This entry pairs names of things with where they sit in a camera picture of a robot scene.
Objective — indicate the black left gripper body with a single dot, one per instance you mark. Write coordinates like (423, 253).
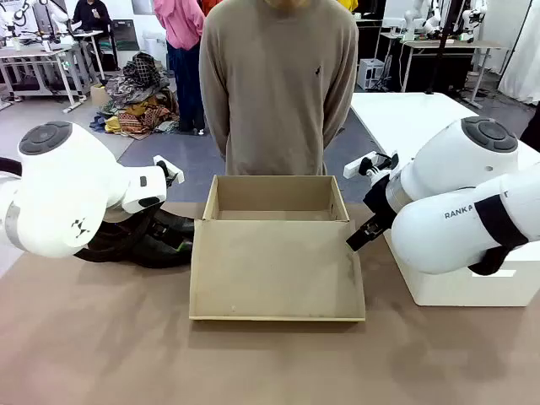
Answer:
(155, 223)

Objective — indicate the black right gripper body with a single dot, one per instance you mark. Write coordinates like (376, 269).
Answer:
(379, 202)

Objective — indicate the black buckled leather shoe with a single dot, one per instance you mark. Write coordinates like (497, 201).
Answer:
(160, 256)

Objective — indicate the brown cardboard shoe box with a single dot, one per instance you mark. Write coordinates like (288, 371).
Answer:
(274, 270)

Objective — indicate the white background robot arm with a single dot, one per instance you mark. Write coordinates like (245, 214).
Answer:
(415, 19)
(17, 17)
(473, 19)

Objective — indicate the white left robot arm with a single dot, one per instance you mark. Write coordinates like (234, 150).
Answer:
(63, 190)

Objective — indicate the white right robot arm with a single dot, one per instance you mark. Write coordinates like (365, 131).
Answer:
(447, 169)

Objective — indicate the white foam box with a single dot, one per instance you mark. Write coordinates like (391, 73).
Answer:
(443, 291)

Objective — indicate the small cardboard box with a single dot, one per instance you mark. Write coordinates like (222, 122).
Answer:
(99, 95)

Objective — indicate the pile of patterned clothes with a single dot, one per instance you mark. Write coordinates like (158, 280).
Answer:
(139, 97)

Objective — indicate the small white cabinet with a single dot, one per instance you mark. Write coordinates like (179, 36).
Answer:
(371, 73)

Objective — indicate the person in beige sweater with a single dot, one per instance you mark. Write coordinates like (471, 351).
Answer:
(274, 93)

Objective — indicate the background table with robots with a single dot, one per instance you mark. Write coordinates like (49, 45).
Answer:
(447, 45)

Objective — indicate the black vertical pole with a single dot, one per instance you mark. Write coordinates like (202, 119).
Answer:
(441, 42)

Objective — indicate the person in pink hoodie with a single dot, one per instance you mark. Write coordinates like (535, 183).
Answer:
(181, 38)

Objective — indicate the dark rectangular panel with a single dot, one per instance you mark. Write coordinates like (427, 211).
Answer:
(124, 36)

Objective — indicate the small white desk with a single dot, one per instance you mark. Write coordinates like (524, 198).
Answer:
(88, 36)

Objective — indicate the person in yellow top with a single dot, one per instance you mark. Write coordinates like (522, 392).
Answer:
(348, 4)

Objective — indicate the grey metal-legged desk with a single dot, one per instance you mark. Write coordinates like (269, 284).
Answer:
(38, 57)

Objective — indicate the white curtain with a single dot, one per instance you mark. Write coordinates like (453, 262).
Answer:
(523, 50)

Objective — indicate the seated person in black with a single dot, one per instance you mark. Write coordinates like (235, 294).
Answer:
(90, 14)

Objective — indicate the person in orange top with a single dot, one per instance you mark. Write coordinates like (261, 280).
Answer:
(211, 5)

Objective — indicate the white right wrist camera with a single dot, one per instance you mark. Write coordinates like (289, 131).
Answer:
(367, 164)

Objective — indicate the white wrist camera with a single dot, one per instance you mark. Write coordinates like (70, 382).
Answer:
(169, 169)
(367, 164)

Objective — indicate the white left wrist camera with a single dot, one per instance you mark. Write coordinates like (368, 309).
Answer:
(169, 169)

